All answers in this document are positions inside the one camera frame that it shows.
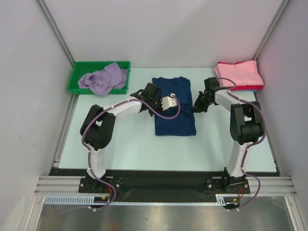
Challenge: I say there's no navy blue t shirt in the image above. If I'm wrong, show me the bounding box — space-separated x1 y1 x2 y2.
152 77 196 136

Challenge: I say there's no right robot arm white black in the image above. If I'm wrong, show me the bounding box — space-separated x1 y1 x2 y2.
192 77 267 193

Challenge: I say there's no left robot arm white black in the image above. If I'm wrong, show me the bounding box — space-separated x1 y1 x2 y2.
80 83 166 193

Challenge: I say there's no red folded t shirt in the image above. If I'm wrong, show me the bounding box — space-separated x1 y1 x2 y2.
231 85 263 92

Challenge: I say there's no pink folded t shirt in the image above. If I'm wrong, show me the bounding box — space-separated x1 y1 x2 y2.
215 60 264 88

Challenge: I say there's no lilac t shirt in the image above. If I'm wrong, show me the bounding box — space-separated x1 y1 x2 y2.
78 63 128 96

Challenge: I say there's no green plastic bin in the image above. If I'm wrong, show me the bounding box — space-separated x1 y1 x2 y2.
67 61 130 95

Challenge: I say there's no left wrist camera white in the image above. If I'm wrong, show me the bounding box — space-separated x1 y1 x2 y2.
161 93 179 111

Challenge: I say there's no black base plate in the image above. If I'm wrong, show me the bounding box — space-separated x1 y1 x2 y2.
49 168 281 203

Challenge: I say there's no grey slotted cable duct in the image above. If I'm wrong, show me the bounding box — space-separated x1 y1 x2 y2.
44 194 236 206

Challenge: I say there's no aluminium frame rail front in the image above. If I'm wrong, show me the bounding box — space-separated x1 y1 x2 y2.
35 176 297 196

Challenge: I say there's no right aluminium corner post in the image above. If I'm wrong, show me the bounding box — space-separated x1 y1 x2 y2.
253 0 291 60

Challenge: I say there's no aluminium corner post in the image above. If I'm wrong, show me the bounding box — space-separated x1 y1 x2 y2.
35 0 75 67
253 0 291 60

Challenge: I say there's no left aluminium corner post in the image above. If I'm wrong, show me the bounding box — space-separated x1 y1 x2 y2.
35 0 75 67

